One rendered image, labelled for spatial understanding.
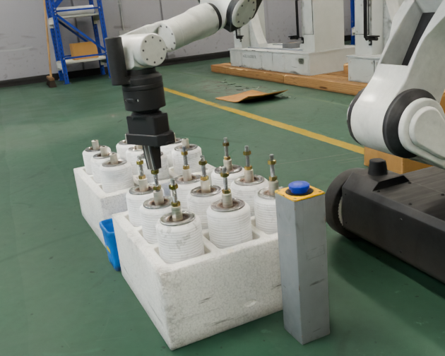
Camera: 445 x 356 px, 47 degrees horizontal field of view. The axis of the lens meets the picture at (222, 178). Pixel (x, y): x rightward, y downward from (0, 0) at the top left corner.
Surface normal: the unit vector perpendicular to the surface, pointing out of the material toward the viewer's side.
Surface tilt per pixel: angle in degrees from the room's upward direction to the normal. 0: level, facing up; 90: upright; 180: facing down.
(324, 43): 90
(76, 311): 0
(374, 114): 66
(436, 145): 90
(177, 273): 90
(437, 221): 46
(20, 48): 90
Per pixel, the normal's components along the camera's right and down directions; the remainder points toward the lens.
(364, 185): -0.72, -0.52
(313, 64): 0.40, 0.25
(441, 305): -0.10, -0.95
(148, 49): 0.65, 0.18
